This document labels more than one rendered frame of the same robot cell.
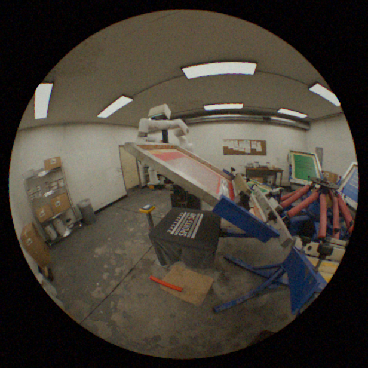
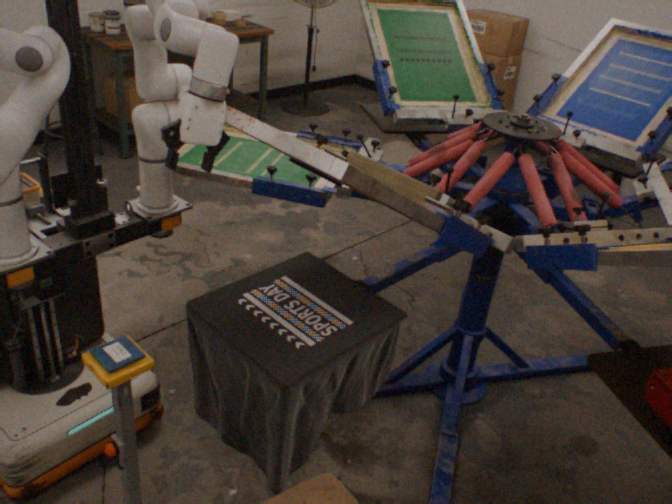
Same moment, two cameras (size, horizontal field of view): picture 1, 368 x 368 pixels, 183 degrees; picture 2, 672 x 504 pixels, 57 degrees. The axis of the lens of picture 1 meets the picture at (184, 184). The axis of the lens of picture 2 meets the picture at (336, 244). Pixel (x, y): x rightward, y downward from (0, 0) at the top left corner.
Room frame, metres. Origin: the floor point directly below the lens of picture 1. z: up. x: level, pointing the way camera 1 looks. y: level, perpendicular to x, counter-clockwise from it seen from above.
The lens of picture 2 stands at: (0.10, 1.35, 2.04)
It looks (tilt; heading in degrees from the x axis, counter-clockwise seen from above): 30 degrees down; 290
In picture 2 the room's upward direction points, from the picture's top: 6 degrees clockwise
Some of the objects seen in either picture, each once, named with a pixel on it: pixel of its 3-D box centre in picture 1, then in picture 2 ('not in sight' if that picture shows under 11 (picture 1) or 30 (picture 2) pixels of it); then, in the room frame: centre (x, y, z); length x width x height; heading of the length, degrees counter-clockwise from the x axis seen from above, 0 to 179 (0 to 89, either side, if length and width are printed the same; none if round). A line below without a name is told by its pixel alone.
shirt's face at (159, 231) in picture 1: (189, 223); (298, 308); (0.69, -0.01, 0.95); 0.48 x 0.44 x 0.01; 68
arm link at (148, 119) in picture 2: not in sight; (156, 130); (1.19, -0.04, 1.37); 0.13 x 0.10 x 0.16; 54
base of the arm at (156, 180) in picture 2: not in sight; (153, 179); (1.21, -0.04, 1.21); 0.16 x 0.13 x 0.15; 162
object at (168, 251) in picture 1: (182, 260); (342, 399); (0.49, 0.06, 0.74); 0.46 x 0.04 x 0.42; 68
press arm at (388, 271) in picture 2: (251, 233); (402, 270); (0.51, -0.47, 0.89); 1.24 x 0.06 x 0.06; 68
